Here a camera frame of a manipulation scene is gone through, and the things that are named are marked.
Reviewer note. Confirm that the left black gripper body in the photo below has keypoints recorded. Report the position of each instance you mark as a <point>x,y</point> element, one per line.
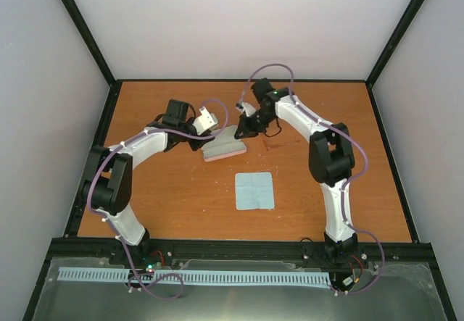
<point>194,145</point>

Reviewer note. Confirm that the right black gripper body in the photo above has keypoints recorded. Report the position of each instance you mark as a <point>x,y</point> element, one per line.
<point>262,120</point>

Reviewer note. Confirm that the pink glasses case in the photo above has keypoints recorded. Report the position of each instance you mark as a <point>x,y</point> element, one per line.
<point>223,146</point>

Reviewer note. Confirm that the light blue cleaning cloth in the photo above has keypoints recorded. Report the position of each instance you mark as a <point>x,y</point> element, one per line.
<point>254,190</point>

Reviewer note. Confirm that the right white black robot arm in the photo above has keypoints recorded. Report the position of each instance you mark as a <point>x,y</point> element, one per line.
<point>330,160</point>

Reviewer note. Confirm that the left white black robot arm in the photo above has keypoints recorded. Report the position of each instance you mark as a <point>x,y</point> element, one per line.
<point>108,175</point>

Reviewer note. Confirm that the brown transparent sunglasses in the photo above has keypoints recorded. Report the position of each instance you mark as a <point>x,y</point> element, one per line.
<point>280,142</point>

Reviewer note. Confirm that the clear plastic sheet cover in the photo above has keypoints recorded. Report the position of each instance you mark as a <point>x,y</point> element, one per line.
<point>400,292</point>

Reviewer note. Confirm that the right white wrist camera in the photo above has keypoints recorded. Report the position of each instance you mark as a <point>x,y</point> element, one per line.
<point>245,109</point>

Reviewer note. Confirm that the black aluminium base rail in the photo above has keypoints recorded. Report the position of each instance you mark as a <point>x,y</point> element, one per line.
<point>299,252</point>

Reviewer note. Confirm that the left black frame post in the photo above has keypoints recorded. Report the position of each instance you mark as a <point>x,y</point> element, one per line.
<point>85,33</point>

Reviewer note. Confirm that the black frame post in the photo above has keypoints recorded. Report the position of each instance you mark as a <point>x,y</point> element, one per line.
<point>85,33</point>
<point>395,38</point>

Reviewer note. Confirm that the light blue slotted cable duct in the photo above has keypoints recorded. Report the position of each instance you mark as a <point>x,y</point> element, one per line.
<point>201,277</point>

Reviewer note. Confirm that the right black frame post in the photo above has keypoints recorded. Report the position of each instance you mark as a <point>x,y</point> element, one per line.
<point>395,38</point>

